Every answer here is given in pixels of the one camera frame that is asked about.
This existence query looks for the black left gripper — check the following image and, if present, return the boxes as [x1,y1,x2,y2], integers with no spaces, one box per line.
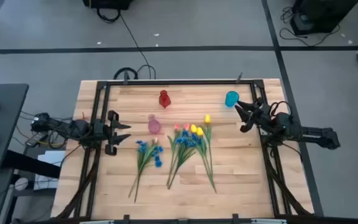
[91,110,132,156]

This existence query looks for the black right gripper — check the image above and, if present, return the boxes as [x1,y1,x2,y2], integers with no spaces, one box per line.
[234,98,280,136]

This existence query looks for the blue artificial flower bunch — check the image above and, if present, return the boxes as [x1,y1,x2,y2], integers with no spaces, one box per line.
[128,139,165,204]
[168,130,200,190]

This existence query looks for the yellow artificial tulip bunch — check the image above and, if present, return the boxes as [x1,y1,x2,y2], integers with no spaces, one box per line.
[190,114,218,195]

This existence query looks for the teal glass vase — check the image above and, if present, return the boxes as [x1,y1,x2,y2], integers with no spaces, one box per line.
[224,90,240,109]

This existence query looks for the pink purple glass vase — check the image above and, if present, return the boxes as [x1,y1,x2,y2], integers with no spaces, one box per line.
[147,114,162,135]

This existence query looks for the red glass vase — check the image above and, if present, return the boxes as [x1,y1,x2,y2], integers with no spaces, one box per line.
[158,90,172,110]

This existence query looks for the white bar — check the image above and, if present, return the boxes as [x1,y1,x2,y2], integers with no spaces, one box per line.
[251,218,288,224]
[79,219,115,224]

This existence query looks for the black box with base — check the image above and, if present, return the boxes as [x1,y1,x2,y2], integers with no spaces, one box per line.
[289,0,358,36]

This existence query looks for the dark grey desk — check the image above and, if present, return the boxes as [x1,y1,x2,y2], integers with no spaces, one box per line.
[0,83,30,174]

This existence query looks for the black equipment case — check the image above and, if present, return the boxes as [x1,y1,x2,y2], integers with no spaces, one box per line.
[82,0,134,11]

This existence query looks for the coiled black cable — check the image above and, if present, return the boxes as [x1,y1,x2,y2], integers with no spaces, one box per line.
[113,64,157,80]

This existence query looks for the black aluminium table frame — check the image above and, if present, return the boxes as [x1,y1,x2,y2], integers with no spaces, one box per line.
[53,79,315,224]

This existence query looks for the tangled black cables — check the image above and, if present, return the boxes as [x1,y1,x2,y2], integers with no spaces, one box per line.
[279,6,341,48]

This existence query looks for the long black floor cable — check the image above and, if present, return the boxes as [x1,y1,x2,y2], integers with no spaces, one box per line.
[119,12,153,80]

